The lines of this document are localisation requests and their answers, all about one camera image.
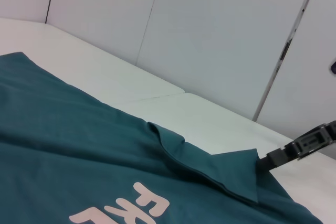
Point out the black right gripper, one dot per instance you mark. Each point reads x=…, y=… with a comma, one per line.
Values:
x=315, y=140

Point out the teal blue printed t-shirt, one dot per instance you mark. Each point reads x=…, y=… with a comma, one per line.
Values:
x=92, y=155

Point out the silver partition post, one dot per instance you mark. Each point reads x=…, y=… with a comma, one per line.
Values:
x=284, y=51

